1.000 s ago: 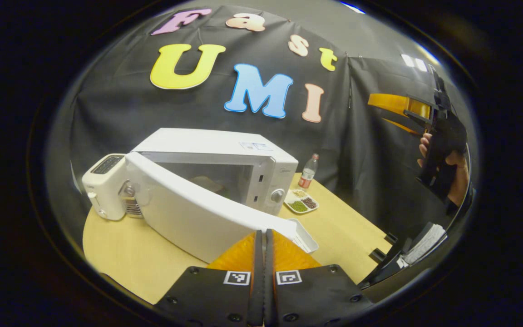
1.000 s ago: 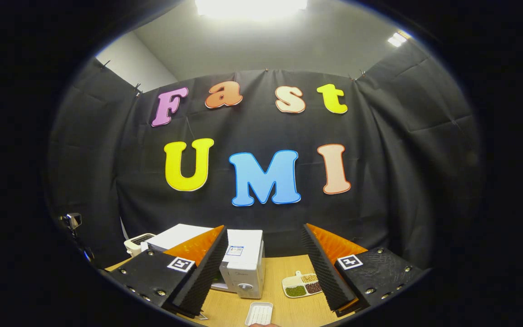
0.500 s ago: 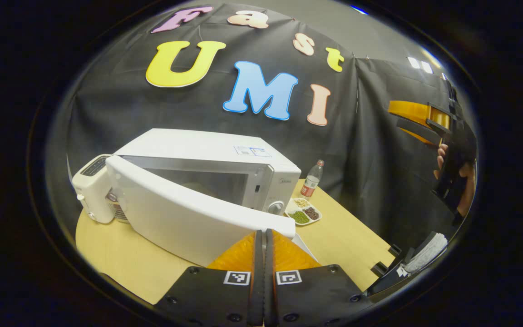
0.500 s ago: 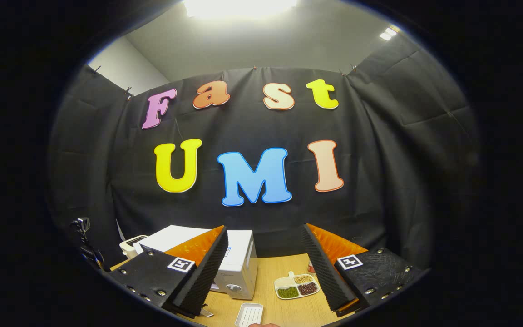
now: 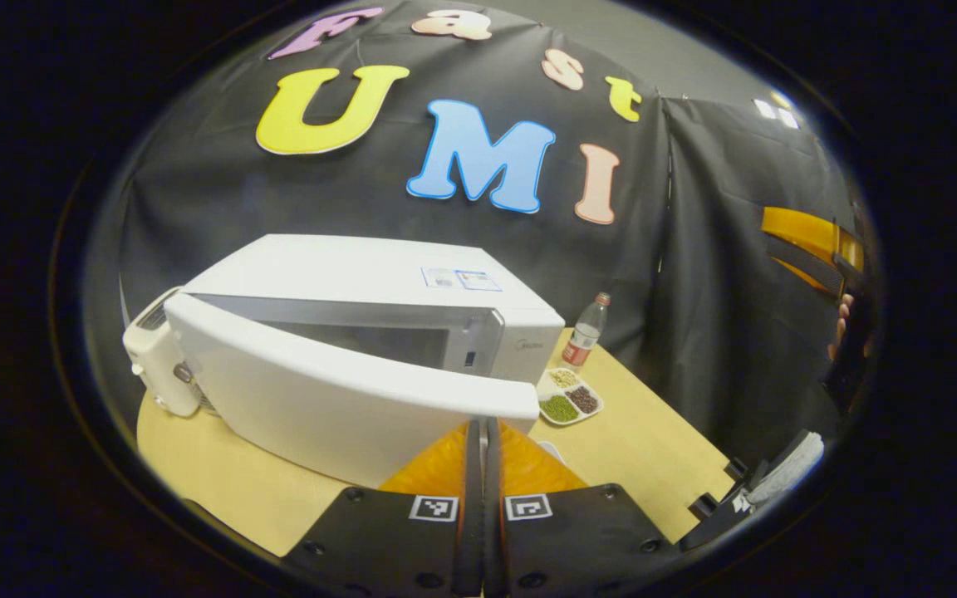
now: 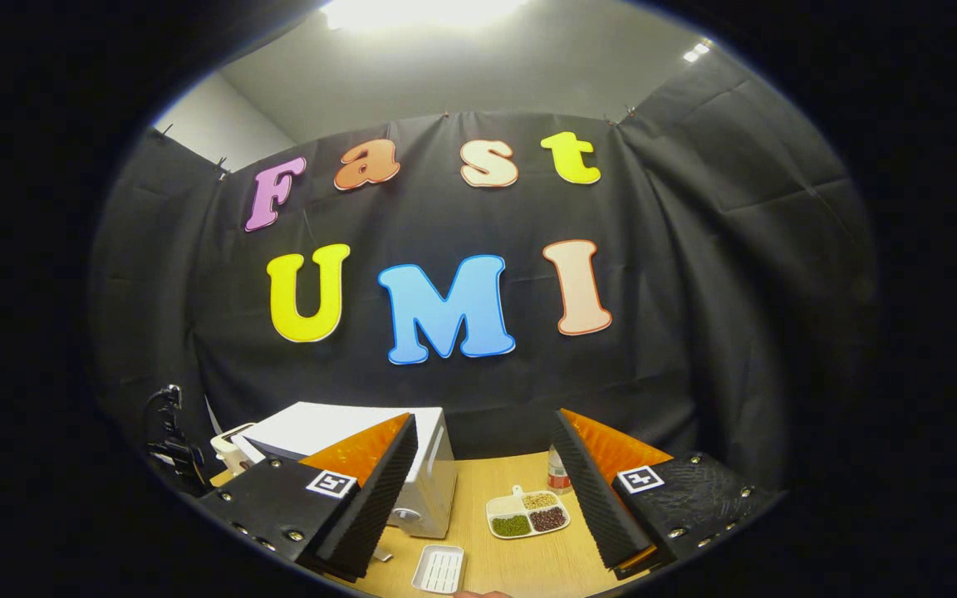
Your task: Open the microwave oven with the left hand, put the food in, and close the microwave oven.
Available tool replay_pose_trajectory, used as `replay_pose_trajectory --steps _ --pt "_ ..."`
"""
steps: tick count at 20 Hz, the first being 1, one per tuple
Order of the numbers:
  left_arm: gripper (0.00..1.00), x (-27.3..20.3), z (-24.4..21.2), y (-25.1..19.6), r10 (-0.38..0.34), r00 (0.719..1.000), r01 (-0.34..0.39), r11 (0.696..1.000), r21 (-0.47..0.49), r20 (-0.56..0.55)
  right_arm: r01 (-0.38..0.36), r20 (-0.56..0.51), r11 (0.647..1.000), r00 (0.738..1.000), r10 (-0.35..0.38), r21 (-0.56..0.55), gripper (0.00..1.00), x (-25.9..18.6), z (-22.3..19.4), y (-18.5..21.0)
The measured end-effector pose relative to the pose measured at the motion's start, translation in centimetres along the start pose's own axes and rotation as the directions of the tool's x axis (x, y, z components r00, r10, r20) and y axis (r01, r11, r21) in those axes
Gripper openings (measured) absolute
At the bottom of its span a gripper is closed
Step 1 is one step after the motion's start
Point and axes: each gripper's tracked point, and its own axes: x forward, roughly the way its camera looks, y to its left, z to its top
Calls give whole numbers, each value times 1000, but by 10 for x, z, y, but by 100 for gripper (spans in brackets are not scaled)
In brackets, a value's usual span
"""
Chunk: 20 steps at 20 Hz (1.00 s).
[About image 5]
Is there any small white appliance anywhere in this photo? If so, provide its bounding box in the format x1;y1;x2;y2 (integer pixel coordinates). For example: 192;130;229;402
123;287;201;418

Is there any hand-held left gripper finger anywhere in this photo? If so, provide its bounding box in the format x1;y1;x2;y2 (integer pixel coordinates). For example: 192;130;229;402
283;419;483;598
485;418;683;598

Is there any black backdrop cloth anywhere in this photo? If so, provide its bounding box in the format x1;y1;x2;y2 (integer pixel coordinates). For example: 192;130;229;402
84;0;870;466

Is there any small ceiling light panel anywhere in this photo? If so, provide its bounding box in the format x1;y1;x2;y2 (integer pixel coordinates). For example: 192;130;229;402
753;87;802;130

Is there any white microwave oven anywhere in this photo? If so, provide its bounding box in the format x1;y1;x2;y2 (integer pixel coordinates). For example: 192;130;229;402
164;234;567;489

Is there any plastic bottle with red label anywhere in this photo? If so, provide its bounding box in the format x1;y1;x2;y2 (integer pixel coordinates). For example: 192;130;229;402
562;292;612;369

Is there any black frame with white cloth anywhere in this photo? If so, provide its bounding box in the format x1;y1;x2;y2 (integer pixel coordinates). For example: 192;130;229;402
678;430;826;551

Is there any white divided dish with beans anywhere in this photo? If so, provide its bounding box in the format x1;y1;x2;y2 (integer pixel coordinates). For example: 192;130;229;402
537;367;605;427

